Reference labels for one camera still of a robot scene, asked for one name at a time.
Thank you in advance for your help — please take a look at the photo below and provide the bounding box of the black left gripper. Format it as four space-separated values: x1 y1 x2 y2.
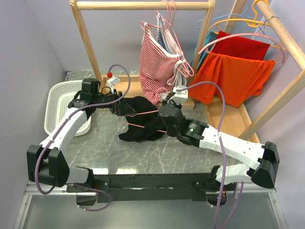
93 89 136 116

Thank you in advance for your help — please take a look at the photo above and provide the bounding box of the pink wire hanger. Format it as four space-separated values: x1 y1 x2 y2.
119 109 159 128

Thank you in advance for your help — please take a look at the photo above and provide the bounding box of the black tank top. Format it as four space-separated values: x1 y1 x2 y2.
119 96 166 142

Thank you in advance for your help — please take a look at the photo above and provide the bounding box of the red white striped tank top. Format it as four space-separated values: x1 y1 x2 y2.
139 21 181 105

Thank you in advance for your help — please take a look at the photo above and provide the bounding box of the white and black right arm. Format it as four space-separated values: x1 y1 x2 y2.
159 104 280 190

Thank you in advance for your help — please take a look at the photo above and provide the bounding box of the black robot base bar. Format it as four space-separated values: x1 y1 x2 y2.
66 172 239 206

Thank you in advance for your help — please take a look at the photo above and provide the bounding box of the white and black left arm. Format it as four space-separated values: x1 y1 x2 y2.
27 78 136 195

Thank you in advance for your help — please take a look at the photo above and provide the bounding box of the pink hanger of blue top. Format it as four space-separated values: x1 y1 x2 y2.
162 0 188 72

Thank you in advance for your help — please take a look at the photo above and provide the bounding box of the pink hanger of white top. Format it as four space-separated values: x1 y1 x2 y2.
161 0 191 77

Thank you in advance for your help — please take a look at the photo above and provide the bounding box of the pink hanger of striped top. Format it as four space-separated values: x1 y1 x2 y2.
140 1 194 77

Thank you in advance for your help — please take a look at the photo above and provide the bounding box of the blue white striped tank top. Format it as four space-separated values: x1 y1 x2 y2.
156 12 169 52

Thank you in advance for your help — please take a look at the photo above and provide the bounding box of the large pink plastic hanger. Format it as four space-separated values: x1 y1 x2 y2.
198 31 285 64

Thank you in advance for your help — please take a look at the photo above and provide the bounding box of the orange plastic hanger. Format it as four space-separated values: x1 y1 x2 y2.
208 0 286 50

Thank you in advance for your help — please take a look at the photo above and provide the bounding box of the small wooden clothes rack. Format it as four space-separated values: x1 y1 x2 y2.
70 0 215 106

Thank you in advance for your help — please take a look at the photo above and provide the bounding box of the large wooden clothes rack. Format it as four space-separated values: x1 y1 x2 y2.
188 0 305 140

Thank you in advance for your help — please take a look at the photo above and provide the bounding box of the white perforated laundry basket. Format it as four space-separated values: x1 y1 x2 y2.
44 80 82 135

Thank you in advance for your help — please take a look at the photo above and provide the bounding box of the orange shirt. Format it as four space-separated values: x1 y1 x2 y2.
191 59 275 108

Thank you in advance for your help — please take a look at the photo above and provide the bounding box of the teal garment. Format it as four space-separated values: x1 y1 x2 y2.
196 31 219 71

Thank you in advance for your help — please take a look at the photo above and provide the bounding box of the red shirt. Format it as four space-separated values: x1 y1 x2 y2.
212 36 270 60

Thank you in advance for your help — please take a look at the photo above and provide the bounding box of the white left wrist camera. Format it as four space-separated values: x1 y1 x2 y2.
106 72 121 90

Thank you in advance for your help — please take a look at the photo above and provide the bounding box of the blue wire hanger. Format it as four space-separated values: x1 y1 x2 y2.
210 1 254 22

